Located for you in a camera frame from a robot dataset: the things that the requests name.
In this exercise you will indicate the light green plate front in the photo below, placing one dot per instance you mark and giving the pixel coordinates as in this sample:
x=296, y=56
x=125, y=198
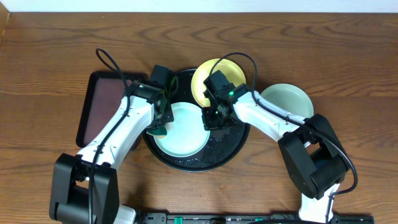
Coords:
x=186, y=135

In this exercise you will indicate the green yellow sponge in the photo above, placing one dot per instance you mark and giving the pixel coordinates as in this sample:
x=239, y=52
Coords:
x=158, y=131

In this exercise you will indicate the light green plate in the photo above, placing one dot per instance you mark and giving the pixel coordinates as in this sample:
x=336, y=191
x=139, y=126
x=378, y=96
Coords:
x=186, y=135
x=290, y=98

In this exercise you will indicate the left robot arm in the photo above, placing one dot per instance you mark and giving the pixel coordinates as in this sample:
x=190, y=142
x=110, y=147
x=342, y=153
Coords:
x=85, y=186

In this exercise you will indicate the rectangular black sponge tray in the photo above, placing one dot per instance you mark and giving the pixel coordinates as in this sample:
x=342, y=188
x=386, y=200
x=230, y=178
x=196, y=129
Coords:
x=104, y=93

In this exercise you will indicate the yellow plate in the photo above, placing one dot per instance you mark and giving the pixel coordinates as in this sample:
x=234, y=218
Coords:
x=231, y=70

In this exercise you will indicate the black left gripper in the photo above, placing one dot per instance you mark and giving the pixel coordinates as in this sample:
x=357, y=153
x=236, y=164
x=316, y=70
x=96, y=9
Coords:
x=170, y=113

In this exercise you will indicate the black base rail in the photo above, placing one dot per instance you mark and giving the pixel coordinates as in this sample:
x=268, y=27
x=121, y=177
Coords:
x=163, y=218

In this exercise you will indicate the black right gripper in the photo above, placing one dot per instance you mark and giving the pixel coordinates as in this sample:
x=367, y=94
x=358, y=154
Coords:
x=209, y=126

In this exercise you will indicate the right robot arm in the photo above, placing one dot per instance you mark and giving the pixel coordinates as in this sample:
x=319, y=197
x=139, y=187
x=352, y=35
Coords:
x=314, y=157

